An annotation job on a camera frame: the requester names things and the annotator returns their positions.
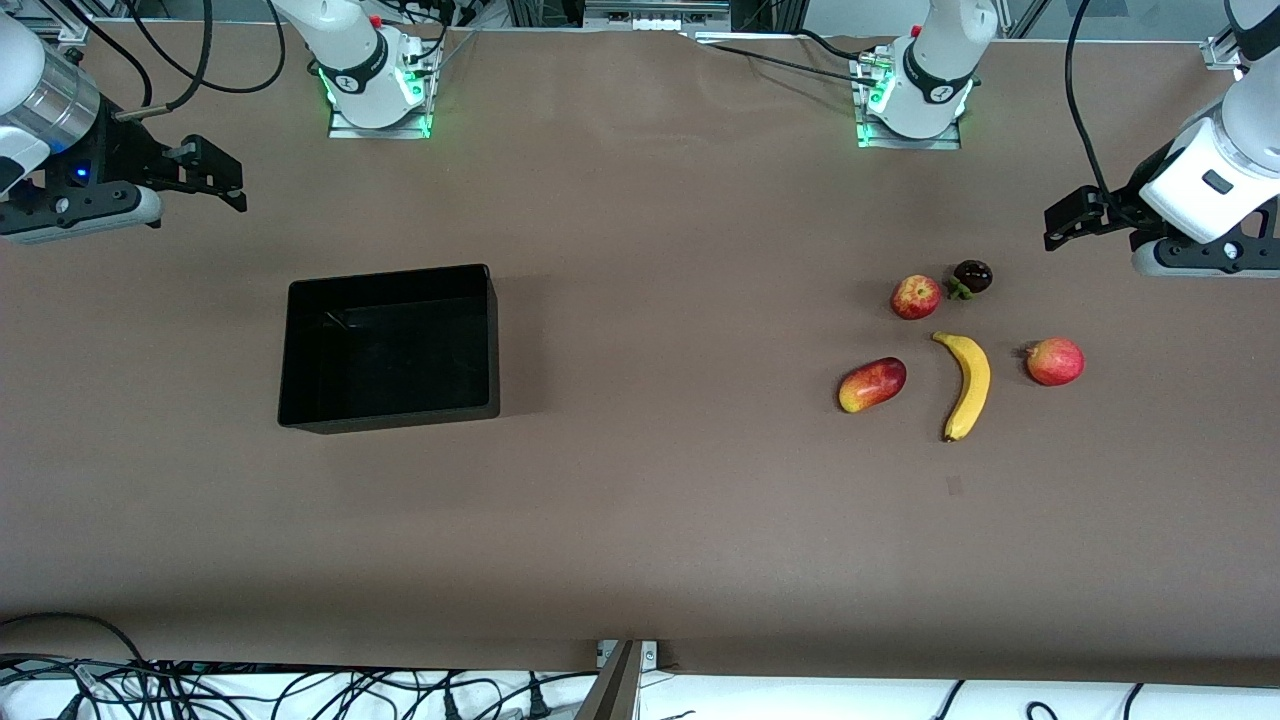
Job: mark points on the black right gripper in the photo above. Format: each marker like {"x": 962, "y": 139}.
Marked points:
{"x": 125, "y": 157}

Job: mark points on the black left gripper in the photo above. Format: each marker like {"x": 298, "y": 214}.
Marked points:
{"x": 1122, "y": 207}

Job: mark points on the red yellow apple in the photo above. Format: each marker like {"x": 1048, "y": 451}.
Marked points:
{"x": 915, "y": 298}

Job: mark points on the yellow banana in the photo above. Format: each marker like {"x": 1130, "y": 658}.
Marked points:
{"x": 972, "y": 380}

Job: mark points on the black plastic box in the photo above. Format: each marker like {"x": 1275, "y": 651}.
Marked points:
{"x": 400, "y": 345}

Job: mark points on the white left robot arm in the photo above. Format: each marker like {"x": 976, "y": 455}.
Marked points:
{"x": 940, "y": 60}

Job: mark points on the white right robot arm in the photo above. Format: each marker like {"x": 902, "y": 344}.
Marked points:
{"x": 360, "y": 60}

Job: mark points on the dark purple mangosteen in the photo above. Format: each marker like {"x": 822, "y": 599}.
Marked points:
{"x": 973, "y": 276}

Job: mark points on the pink red pomegranate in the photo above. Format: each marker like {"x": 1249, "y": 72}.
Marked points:
{"x": 1056, "y": 362}

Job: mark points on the red orange mango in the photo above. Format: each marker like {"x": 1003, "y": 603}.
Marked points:
{"x": 872, "y": 385}

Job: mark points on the grey metal beam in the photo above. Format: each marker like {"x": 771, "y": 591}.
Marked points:
{"x": 612, "y": 690}

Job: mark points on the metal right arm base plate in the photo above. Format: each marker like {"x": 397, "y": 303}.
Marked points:
{"x": 345, "y": 128}

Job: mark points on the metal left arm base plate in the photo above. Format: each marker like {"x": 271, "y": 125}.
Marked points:
{"x": 900, "y": 142}

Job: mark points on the aluminium corner bracket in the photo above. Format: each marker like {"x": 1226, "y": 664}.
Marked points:
{"x": 1222, "y": 52}
{"x": 65, "y": 30}

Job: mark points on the small metal table bracket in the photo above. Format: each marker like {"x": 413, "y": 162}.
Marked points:
{"x": 650, "y": 654}

